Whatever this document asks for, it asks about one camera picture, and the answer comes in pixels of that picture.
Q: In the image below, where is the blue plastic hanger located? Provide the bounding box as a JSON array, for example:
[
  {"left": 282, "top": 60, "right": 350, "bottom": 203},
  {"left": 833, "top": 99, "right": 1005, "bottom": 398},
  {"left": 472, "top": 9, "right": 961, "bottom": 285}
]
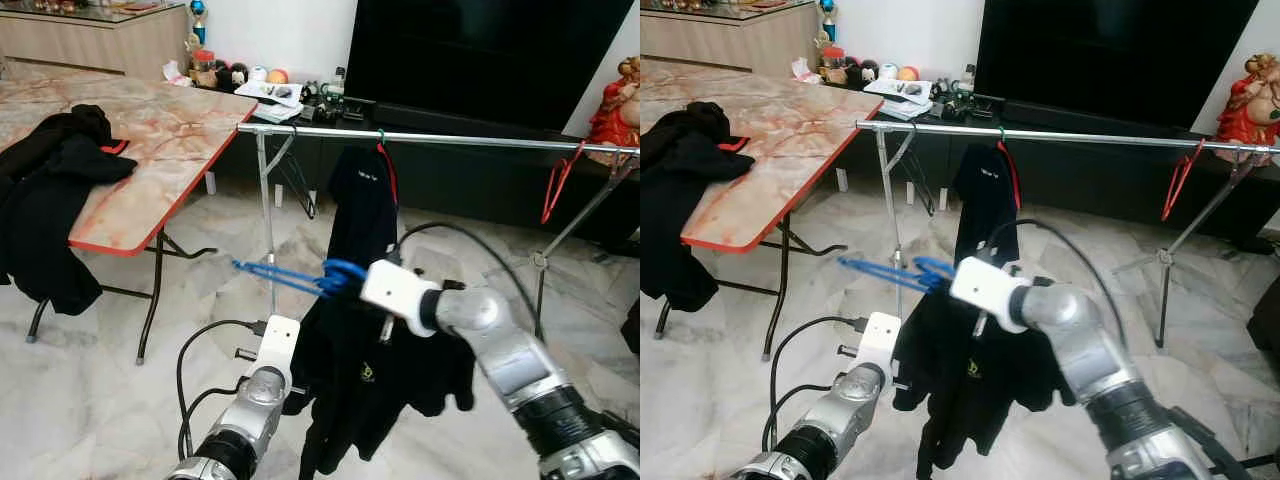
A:
[
  {"left": 232, "top": 258, "right": 369, "bottom": 299},
  {"left": 838, "top": 255, "right": 956, "bottom": 296}
]

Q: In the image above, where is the black shirt gold logo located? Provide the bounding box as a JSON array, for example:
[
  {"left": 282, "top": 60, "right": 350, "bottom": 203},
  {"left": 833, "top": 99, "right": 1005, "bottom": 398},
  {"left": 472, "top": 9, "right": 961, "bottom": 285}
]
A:
[
  {"left": 285, "top": 270, "right": 476, "bottom": 480},
  {"left": 892, "top": 290, "right": 1076, "bottom": 480}
]

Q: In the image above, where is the red plastic hanger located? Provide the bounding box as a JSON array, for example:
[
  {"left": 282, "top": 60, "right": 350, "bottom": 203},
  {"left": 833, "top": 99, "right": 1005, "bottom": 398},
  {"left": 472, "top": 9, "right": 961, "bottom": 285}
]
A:
[
  {"left": 1160, "top": 137, "right": 1206, "bottom": 223},
  {"left": 540, "top": 140, "right": 589, "bottom": 226}
]

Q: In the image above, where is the black plastic hanger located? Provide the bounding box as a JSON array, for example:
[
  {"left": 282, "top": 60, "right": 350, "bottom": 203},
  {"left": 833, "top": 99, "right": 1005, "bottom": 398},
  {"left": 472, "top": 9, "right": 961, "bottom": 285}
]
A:
[
  {"left": 275, "top": 130, "right": 319, "bottom": 219},
  {"left": 900, "top": 128, "right": 946, "bottom": 216}
]

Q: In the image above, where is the black jacket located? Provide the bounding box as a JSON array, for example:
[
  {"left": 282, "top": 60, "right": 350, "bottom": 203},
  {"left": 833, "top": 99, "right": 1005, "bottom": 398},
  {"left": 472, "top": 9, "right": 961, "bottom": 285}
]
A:
[
  {"left": 640, "top": 160, "right": 726, "bottom": 313},
  {"left": 0, "top": 160, "right": 106, "bottom": 316}
]

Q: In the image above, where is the red laughing buddha statue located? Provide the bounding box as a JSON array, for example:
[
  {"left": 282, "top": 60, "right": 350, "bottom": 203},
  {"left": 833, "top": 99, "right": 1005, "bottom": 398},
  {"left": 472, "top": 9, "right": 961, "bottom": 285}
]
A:
[
  {"left": 585, "top": 55, "right": 641, "bottom": 151},
  {"left": 1215, "top": 52, "right": 1280, "bottom": 151}
]

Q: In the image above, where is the marble top folding table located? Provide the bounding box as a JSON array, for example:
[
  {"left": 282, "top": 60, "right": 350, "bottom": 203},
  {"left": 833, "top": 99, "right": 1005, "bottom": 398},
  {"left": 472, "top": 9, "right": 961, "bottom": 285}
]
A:
[
  {"left": 640, "top": 58, "right": 879, "bottom": 361},
  {"left": 0, "top": 62, "right": 259, "bottom": 363}
]

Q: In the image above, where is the wooden sideboard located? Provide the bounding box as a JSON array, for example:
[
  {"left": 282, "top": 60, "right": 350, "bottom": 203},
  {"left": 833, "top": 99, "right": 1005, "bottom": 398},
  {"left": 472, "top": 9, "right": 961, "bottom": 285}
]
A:
[
  {"left": 0, "top": 0, "right": 196, "bottom": 81},
  {"left": 640, "top": 0, "right": 826, "bottom": 76}
]

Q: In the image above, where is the black soundbar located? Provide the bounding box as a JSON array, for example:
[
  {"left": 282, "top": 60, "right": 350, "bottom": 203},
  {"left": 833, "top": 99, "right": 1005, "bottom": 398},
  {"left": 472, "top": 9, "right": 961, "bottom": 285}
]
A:
[
  {"left": 370, "top": 100, "right": 576, "bottom": 141},
  {"left": 1000, "top": 98, "right": 1201, "bottom": 139}
]

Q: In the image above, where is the black flat television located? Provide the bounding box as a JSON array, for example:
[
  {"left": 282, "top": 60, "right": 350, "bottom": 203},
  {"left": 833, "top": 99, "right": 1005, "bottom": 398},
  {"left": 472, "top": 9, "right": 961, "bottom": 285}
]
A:
[
  {"left": 343, "top": 0, "right": 636, "bottom": 136},
  {"left": 973, "top": 0, "right": 1261, "bottom": 136}
]

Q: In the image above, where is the navy blue shirt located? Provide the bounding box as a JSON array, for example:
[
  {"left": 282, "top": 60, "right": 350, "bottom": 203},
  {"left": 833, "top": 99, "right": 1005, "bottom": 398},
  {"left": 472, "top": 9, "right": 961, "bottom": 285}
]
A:
[
  {"left": 953, "top": 140, "right": 1023, "bottom": 266},
  {"left": 328, "top": 143, "right": 401, "bottom": 301}
]

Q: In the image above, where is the stack of papers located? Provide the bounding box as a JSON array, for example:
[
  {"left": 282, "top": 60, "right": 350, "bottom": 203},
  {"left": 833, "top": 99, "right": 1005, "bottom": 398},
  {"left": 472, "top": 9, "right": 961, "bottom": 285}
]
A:
[
  {"left": 865, "top": 78, "right": 936, "bottom": 121},
  {"left": 240, "top": 80, "right": 306, "bottom": 111}
]

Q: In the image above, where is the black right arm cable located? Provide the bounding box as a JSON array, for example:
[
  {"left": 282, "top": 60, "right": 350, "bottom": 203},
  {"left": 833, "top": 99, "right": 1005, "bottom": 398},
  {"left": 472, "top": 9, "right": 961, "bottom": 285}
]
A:
[
  {"left": 985, "top": 218, "right": 1136, "bottom": 351},
  {"left": 385, "top": 222, "right": 541, "bottom": 341}
]

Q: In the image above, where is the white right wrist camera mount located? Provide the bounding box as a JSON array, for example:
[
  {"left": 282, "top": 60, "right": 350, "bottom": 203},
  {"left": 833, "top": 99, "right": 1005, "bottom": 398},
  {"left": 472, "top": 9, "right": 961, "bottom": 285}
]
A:
[
  {"left": 950, "top": 255, "right": 1031, "bottom": 334},
  {"left": 360, "top": 258, "right": 441, "bottom": 336}
]

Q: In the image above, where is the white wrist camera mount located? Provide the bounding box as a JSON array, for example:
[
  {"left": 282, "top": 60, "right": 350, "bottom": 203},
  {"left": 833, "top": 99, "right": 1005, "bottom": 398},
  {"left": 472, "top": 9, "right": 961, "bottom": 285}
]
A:
[
  {"left": 360, "top": 258, "right": 441, "bottom": 336},
  {"left": 255, "top": 315, "right": 301, "bottom": 373},
  {"left": 858, "top": 312, "right": 903, "bottom": 369},
  {"left": 950, "top": 255, "right": 1031, "bottom": 334}
]

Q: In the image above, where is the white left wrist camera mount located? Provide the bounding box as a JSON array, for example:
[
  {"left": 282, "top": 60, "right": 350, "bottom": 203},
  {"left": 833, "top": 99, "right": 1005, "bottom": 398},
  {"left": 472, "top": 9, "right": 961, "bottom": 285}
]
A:
[
  {"left": 858, "top": 312, "right": 903, "bottom": 369},
  {"left": 255, "top": 315, "right": 301, "bottom": 373}
]

